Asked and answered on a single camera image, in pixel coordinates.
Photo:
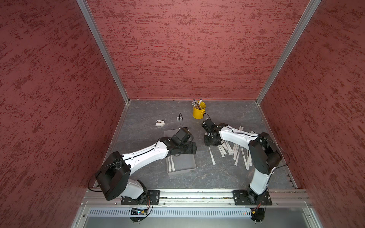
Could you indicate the wrapped straw on table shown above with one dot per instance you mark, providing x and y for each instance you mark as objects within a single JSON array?
[{"x": 211, "y": 155}]

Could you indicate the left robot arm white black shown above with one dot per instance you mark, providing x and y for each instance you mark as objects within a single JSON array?
[{"x": 114, "y": 175}]

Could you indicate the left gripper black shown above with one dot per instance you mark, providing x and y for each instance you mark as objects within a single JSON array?
[{"x": 190, "y": 150}]

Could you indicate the yellow metal cup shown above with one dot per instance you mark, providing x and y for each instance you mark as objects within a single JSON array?
[{"x": 199, "y": 112}]

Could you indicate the right aluminium corner post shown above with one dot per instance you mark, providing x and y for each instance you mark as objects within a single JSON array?
[{"x": 296, "y": 34}]

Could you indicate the paper straw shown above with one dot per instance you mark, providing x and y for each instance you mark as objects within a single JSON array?
[
  {"x": 172, "y": 164},
  {"x": 169, "y": 164}
]

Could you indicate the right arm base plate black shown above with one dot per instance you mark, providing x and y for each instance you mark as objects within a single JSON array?
[{"x": 245, "y": 198}]

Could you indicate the white plastic clip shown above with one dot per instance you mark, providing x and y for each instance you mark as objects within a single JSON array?
[{"x": 159, "y": 123}]

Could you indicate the left aluminium corner post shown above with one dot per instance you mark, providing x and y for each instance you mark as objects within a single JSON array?
[{"x": 85, "y": 9}]

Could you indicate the aluminium corner post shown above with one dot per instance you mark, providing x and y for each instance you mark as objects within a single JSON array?
[
  {"x": 85, "y": 9},
  {"x": 296, "y": 34}
]

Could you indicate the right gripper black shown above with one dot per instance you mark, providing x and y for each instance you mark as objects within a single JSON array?
[{"x": 208, "y": 144}]

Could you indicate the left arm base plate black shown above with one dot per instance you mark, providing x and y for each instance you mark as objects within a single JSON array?
[{"x": 150, "y": 197}]

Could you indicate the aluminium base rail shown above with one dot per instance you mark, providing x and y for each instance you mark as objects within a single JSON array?
[{"x": 223, "y": 198}]

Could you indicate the perforated cable duct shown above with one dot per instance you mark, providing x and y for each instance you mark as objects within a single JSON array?
[{"x": 172, "y": 213}]

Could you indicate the translucent plastic storage box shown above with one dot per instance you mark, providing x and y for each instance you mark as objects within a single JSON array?
[{"x": 184, "y": 163}]

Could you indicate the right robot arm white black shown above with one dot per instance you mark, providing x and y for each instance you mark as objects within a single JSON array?
[{"x": 264, "y": 153}]

